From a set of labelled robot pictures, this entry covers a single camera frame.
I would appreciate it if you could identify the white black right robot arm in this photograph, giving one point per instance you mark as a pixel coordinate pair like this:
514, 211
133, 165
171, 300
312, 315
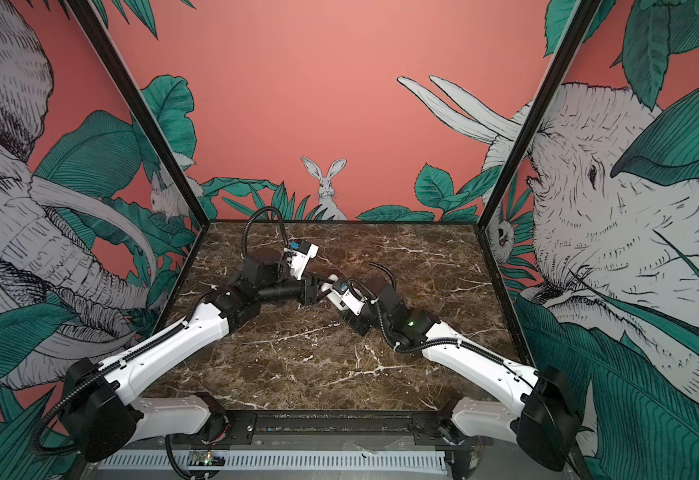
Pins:
514, 385

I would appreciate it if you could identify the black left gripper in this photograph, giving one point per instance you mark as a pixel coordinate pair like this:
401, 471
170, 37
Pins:
310, 292

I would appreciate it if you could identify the black corner frame post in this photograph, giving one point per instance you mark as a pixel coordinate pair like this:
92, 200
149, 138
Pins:
577, 27
93, 27

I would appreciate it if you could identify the white slotted cable duct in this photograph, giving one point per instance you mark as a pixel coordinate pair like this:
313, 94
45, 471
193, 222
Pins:
432, 462

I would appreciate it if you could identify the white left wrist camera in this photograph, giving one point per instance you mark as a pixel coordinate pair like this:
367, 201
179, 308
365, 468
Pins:
298, 254

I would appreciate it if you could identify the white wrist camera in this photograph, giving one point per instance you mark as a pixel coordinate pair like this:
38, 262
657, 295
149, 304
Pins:
346, 297
298, 254

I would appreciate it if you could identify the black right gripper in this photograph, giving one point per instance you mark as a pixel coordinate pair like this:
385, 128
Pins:
354, 323

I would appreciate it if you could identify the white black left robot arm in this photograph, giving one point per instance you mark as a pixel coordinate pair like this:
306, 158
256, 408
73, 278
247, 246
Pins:
103, 408

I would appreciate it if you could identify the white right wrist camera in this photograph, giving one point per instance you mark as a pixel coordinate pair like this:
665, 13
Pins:
346, 297

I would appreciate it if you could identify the black corner frame post left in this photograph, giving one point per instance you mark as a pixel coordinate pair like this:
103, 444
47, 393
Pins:
93, 27

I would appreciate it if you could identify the black corner frame post right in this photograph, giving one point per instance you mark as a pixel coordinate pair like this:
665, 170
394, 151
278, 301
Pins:
577, 27

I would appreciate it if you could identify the black front mounting rail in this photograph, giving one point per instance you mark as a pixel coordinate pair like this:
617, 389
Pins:
337, 427

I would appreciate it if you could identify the white remote control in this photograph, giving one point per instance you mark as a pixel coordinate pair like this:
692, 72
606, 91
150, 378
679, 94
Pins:
328, 285

